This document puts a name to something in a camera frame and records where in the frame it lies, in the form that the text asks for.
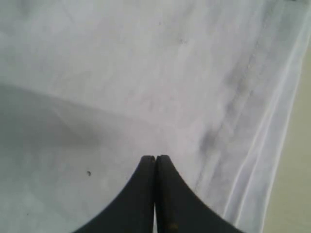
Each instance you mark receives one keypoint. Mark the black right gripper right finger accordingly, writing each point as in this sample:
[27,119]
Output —
[178,209]

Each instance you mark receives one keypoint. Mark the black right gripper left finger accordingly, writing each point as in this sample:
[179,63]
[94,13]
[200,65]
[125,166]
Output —
[132,211]

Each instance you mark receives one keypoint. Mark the white t-shirt red lettering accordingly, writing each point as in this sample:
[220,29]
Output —
[88,87]

